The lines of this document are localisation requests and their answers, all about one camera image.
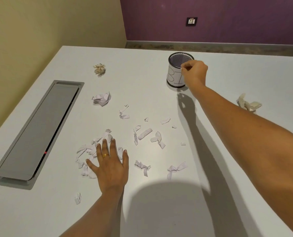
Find person's left forearm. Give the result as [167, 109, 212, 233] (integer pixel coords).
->
[59, 185, 126, 237]

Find small beige crumpled paper ball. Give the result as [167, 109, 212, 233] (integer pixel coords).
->
[93, 63, 106, 76]

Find scattered white paper scraps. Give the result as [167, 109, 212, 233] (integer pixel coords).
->
[74, 104, 188, 205]

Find person's right hand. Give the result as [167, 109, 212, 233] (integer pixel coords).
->
[181, 60, 209, 91]

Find person's left hand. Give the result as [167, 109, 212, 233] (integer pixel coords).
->
[86, 139, 129, 195]

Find beige crumpled paper strip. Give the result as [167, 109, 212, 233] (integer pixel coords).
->
[236, 93, 263, 112]

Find grey desk cable hatch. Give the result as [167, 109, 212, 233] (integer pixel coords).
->
[0, 80, 85, 190]

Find black mesh bin white label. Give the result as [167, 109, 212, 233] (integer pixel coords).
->
[166, 52, 195, 89]

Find white crumpled paper ball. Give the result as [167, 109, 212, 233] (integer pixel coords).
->
[91, 91, 112, 107]

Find person's right forearm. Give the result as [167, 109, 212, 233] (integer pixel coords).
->
[188, 83, 293, 237]

